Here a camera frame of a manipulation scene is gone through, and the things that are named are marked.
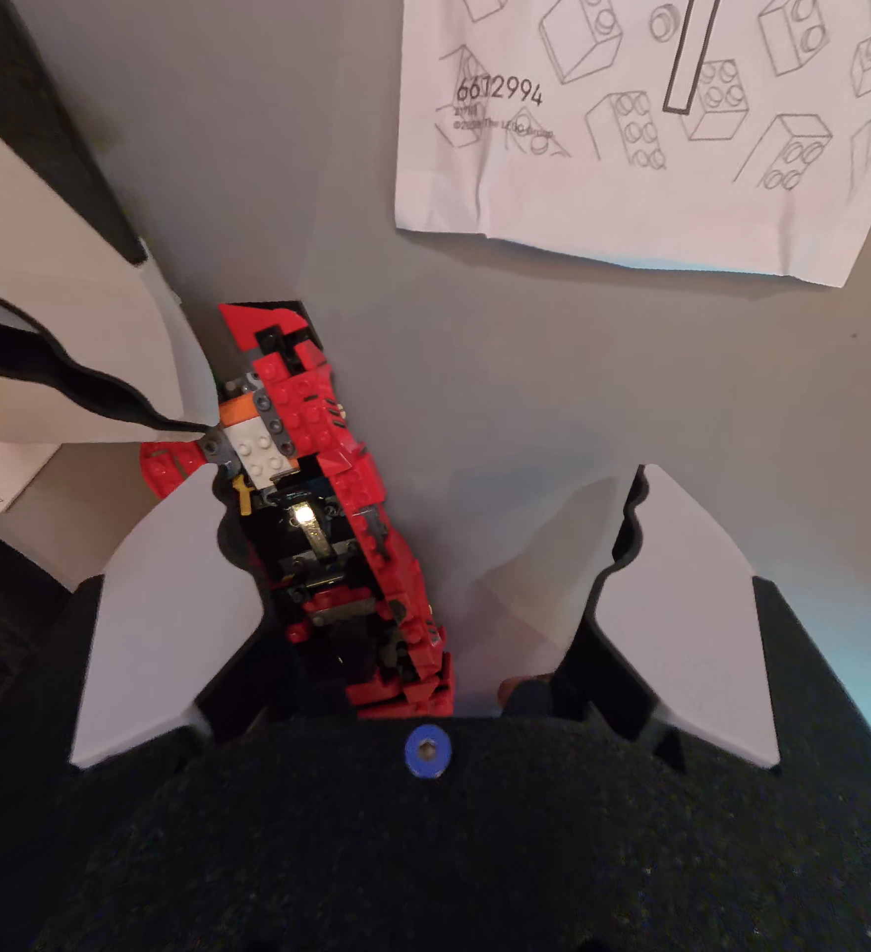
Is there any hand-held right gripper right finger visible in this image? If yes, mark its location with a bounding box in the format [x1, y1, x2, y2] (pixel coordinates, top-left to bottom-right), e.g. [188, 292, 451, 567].
[586, 463, 782, 772]

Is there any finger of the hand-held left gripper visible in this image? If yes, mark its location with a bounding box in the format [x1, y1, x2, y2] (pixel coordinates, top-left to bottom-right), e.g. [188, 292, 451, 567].
[0, 99, 215, 431]
[0, 327, 212, 445]

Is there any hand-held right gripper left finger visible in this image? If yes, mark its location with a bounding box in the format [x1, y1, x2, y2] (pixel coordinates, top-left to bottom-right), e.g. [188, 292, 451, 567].
[69, 463, 267, 770]

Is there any red toy brick car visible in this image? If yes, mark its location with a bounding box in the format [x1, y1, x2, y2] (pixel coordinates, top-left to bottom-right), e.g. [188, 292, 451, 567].
[140, 301, 457, 718]

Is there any person's right hand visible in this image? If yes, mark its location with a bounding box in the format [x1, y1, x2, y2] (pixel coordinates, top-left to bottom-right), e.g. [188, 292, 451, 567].
[496, 671, 555, 709]

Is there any white brick-print paper bag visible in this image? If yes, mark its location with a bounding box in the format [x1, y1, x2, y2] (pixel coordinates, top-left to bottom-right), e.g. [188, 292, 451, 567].
[394, 0, 871, 287]

